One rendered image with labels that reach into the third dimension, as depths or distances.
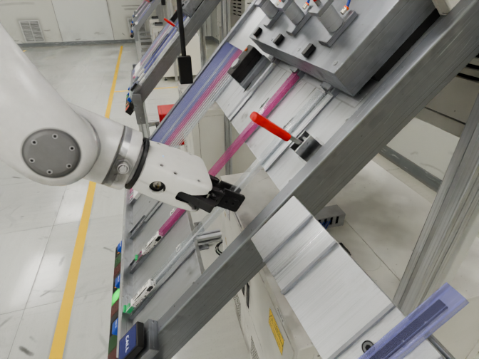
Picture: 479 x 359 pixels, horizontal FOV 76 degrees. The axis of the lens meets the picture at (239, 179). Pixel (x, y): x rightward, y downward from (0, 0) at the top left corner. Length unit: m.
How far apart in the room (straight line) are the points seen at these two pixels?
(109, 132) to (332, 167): 0.28
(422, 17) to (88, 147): 0.40
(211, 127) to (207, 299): 1.52
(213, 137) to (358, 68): 1.59
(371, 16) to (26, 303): 1.73
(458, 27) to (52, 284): 1.78
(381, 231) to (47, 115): 0.90
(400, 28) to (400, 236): 0.69
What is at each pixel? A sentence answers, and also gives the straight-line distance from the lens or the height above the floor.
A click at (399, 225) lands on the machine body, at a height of 0.62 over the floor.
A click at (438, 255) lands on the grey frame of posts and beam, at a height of 0.87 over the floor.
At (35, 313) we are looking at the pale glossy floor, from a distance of 1.75.
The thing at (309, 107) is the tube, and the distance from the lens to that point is 0.47.
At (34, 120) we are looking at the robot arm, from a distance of 0.33.
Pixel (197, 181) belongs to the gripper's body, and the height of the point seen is 1.02.
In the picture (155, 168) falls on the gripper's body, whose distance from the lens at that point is 0.40.
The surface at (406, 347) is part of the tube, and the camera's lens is 0.25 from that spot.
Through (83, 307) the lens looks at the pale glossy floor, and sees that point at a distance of 1.68.
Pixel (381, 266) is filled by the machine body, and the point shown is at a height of 0.62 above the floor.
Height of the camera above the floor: 1.24
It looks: 32 degrees down
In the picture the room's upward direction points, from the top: straight up
